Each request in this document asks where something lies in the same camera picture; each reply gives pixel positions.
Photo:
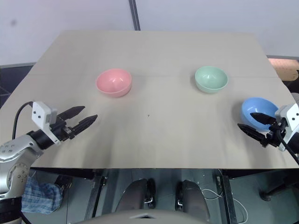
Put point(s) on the green bowl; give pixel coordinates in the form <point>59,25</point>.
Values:
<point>211,79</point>

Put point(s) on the dark rounded robot foot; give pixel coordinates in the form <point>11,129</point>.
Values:
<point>194,198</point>
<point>136,196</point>

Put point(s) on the brown cardboard box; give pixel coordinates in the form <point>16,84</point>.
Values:
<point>283,68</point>

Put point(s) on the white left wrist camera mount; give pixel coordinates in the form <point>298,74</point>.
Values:
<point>39,114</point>

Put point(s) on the blue plaid cloth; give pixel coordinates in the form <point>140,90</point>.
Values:
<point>39,198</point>

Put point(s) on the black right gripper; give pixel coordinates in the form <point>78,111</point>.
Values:
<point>275,137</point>

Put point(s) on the grey robot torso edge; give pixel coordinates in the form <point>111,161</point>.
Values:
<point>149,217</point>

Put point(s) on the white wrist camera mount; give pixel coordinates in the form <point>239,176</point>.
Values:
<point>39,114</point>
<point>290,116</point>

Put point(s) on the pink bowl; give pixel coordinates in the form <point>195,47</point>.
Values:
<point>113,82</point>

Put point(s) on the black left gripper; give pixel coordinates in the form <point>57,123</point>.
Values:
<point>63,131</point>

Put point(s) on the dark vertical wall strip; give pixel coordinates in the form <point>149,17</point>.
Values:
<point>134,15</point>

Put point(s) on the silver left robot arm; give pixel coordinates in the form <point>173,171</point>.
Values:
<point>16,149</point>

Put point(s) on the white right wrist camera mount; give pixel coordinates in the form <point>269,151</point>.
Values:
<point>290,116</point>

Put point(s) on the black stand foot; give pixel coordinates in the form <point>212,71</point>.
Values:
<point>278,189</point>

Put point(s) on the metal table leg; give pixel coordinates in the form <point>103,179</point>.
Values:
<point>230,198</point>
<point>97,191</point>

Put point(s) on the blue bowl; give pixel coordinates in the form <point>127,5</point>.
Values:
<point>257,107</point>

